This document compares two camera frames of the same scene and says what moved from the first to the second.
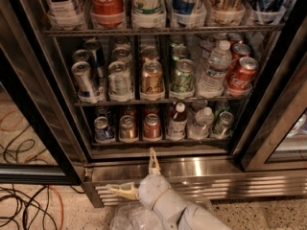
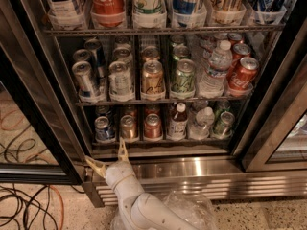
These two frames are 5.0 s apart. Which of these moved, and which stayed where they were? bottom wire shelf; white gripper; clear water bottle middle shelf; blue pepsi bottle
Moved: white gripper
Stayed: clear water bottle middle shelf; blue pepsi bottle; bottom wire shelf
